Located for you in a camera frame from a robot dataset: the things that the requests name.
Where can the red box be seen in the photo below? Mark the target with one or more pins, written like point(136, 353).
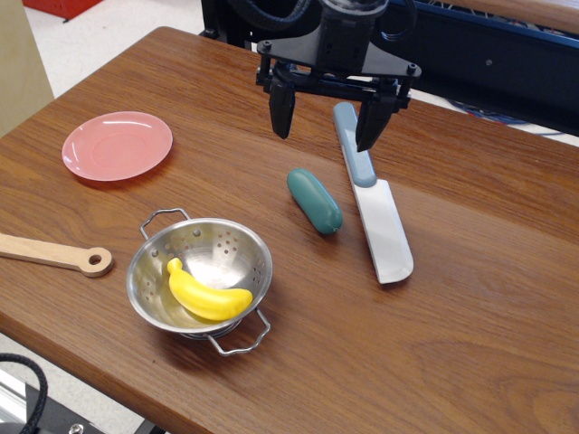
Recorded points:
point(67, 9)

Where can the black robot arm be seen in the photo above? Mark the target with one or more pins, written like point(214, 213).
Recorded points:
point(348, 6)

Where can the pink plastic plate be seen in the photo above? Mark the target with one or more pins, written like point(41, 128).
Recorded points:
point(117, 146)

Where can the grey metal bracket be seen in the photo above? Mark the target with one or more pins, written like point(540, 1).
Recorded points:
point(18, 400)

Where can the wooden spoon handle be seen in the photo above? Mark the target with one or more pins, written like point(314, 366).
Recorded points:
point(93, 262)

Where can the dark blue metal frame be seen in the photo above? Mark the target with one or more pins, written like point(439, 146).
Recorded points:
point(486, 60)

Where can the small metal colander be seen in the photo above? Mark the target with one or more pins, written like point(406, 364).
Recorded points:
point(219, 253)

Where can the teal toy pickle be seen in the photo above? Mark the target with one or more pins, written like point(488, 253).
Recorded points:
point(315, 201)

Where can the grey handled spatula knife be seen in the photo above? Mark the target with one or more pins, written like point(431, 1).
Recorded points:
point(387, 242)

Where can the yellow toy banana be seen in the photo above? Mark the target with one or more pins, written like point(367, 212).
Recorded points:
point(209, 303)

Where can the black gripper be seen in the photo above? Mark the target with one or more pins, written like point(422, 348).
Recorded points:
point(339, 59)

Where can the beige cabinet side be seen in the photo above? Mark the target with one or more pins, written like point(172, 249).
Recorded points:
point(25, 88)

